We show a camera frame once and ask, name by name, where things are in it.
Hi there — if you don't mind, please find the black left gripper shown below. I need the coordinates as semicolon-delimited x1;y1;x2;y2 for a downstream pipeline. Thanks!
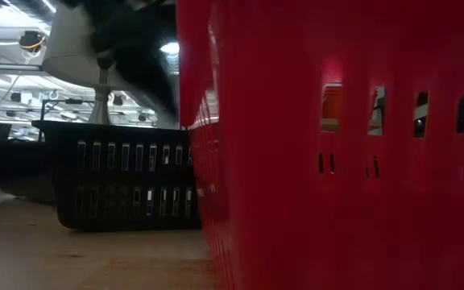
110;39;180;118

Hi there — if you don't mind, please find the black plastic slotted basket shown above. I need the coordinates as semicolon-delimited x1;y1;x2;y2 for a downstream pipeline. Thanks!
31;119;203;233
0;140;56;205

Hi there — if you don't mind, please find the silver lamp base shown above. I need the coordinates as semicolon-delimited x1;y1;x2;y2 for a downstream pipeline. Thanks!
89;56;114;125

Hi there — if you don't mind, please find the black and yellow ceiling fixture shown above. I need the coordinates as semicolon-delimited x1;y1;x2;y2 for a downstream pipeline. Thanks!
18;30;48;54

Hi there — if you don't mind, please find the red plastic slotted basket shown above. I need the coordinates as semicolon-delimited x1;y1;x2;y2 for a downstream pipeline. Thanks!
175;0;464;290

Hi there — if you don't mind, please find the black metal background frame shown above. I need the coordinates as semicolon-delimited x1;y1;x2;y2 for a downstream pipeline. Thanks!
38;97;96;143

